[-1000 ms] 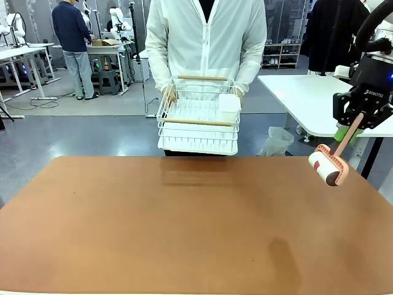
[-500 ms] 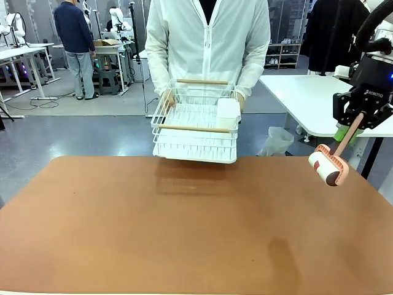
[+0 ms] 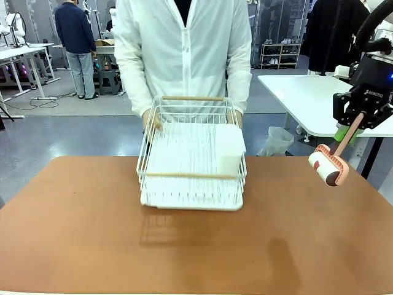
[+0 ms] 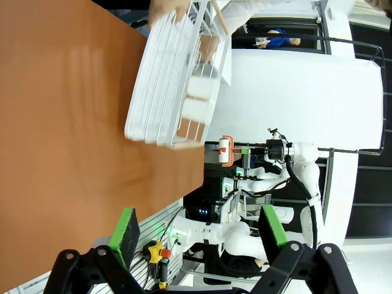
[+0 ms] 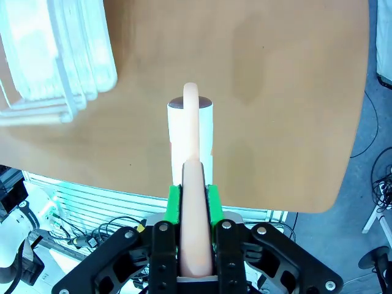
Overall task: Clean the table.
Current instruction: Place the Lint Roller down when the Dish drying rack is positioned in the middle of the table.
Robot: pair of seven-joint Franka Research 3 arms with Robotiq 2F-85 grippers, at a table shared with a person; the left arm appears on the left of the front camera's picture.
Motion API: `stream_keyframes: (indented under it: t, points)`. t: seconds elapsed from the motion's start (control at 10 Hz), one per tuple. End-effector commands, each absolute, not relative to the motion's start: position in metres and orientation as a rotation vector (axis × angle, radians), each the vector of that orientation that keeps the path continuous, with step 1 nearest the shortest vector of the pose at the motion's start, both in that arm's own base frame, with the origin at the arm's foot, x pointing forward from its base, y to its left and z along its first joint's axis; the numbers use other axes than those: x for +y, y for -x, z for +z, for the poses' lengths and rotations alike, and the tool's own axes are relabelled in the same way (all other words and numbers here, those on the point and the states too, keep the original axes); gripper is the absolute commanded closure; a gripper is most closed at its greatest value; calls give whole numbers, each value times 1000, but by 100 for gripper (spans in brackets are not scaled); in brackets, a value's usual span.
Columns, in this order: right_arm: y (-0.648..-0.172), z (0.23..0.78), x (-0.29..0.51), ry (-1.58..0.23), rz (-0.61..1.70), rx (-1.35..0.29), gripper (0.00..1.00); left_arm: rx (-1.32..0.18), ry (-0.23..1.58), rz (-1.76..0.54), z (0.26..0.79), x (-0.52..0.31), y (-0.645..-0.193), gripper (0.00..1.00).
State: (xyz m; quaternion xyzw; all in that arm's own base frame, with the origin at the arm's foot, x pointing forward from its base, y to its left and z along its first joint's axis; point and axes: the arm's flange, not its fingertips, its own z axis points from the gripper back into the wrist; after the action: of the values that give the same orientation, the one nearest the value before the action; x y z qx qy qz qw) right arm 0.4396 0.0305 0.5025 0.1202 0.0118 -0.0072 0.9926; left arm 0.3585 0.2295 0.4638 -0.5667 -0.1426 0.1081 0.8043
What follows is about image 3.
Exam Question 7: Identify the pink lint roller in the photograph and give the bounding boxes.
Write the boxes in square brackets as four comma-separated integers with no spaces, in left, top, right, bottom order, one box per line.
[308,112,366,187]

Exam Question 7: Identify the white plastic drain tray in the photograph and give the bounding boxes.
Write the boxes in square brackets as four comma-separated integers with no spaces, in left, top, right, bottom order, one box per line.
[140,122,244,211]

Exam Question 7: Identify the person in navy jacket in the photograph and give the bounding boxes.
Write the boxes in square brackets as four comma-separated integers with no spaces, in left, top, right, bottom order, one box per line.
[54,0,100,101]

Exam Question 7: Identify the person's right forearm white sleeve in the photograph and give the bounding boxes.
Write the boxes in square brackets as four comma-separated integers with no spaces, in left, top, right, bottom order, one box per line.
[118,69,155,117]

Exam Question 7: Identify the white table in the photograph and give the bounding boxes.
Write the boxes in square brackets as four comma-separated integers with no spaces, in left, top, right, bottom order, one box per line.
[257,74,393,185]

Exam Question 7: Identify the white desk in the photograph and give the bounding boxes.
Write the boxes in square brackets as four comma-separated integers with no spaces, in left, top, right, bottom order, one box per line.
[0,42,62,120]

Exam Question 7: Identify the clear plastic bag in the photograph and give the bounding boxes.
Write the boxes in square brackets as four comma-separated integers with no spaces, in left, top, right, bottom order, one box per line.
[257,126,295,157]

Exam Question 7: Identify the white wire dish rack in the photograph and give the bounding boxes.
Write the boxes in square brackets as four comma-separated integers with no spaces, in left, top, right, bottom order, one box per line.
[136,95,248,193]

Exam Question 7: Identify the grey step stool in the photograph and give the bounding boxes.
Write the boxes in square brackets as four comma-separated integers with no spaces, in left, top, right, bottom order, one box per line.
[98,69,120,96]

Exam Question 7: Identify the wooden shoe rack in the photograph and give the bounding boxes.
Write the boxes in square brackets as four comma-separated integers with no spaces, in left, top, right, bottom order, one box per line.
[260,42,303,69]

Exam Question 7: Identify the person's right hand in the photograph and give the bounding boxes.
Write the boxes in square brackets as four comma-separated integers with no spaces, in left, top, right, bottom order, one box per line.
[142,108,165,133]

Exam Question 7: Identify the black hanging coat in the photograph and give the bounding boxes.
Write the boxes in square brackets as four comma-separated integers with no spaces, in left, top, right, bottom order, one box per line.
[302,0,372,75]

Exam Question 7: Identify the person's left forearm white sleeve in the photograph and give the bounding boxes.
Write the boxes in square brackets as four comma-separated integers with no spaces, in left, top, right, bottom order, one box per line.
[226,69,253,116]

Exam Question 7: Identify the white plastic cutlery holder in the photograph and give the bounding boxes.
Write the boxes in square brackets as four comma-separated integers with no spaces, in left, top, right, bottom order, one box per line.
[216,124,247,178]

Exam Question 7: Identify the person in white jacket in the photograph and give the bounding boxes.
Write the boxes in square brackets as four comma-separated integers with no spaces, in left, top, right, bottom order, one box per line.
[114,0,253,124]

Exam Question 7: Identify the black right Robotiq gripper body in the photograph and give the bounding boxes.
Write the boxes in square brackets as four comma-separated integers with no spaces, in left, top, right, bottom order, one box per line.
[348,82,392,113]

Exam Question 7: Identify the black corrugated cable hose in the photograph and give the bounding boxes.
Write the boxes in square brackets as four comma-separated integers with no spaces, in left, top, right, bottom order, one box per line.
[355,0,393,55]

